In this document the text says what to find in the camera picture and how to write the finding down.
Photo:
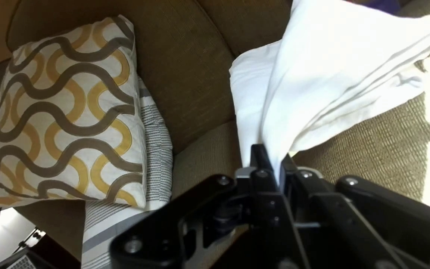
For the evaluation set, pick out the white towel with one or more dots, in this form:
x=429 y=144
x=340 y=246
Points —
x=334 y=66

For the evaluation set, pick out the dark laptop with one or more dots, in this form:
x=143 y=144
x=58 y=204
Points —
x=39 y=252

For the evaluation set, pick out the wavy pattern yellow grey pillow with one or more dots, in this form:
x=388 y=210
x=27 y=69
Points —
x=70 y=119

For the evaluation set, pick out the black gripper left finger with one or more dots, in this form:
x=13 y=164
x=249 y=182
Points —
x=176 y=235

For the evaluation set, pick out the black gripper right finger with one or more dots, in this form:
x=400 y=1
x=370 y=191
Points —
x=366 y=225

